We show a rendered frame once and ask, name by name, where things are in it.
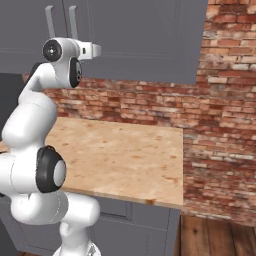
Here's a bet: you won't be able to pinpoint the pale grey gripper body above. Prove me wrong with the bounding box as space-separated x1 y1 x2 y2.
92 42 103 59

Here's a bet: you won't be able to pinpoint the grey base cabinet door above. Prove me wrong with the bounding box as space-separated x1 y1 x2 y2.
0 196 65 256
87 217 170 256

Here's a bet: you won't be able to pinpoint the dark grey appliance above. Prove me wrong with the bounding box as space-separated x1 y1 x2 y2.
0 72 35 142

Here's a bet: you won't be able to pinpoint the grey drawer front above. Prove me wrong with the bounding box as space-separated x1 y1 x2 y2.
94 195 172 232

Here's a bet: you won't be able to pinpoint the grey cabinet door handle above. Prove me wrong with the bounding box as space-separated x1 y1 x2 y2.
67 4 80 40
44 4 57 40

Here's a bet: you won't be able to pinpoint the grey wall cabinet door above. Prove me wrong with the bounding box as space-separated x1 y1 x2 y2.
61 0 210 85
0 0 70 76

